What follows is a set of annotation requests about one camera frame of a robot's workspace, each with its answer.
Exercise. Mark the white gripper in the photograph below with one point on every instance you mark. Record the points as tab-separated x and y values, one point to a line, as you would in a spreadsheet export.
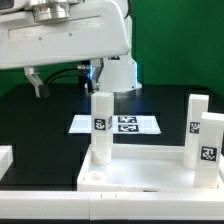
44	32

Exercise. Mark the white desk top tray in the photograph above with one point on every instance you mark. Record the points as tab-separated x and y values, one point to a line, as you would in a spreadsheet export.
137	168

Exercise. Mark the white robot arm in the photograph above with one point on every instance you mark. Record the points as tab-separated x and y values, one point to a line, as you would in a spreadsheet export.
119	74

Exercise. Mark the paper sheet with markers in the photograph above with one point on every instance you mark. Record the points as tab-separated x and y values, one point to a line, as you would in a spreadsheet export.
122	124

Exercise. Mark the white left fence block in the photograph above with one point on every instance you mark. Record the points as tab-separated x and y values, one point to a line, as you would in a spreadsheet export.
6	159

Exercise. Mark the white front fence bar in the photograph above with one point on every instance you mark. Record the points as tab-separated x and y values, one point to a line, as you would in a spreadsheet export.
188	205

